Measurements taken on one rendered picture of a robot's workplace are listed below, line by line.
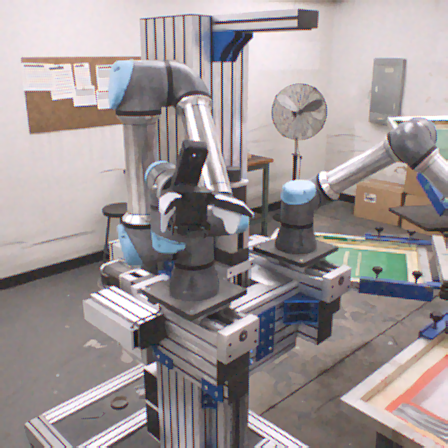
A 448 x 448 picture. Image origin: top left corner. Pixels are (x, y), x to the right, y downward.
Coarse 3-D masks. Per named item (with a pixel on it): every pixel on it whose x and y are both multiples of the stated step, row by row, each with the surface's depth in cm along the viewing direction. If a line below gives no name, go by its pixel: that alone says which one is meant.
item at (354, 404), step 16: (416, 352) 161; (384, 368) 153; (400, 368) 155; (368, 384) 145; (384, 384) 149; (352, 400) 139; (352, 416) 137; (368, 416) 133; (384, 416) 132; (384, 432) 130; (400, 432) 127; (416, 432) 126
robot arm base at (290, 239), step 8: (312, 224) 174; (280, 232) 176; (288, 232) 173; (296, 232) 172; (304, 232) 172; (312, 232) 174; (280, 240) 175; (288, 240) 173; (296, 240) 172; (304, 240) 172; (312, 240) 174; (280, 248) 175; (288, 248) 173; (296, 248) 172; (304, 248) 172; (312, 248) 174
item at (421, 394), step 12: (444, 360) 163; (432, 372) 157; (444, 372) 157; (420, 384) 151; (432, 384) 151; (444, 384) 151; (408, 396) 145; (420, 396) 145; (432, 396) 145; (444, 396) 145; (420, 408) 140; (432, 408) 140; (444, 408) 140; (444, 420) 136
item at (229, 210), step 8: (216, 200) 85; (224, 200) 85; (232, 200) 85; (216, 208) 87; (224, 208) 86; (232, 208) 84; (240, 208) 83; (248, 208) 82; (216, 216) 88; (224, 216) 87; (232, 216) 85; (240, 216) 84; (248, 216) 82; (232, 224) 86; (232, 232) 86
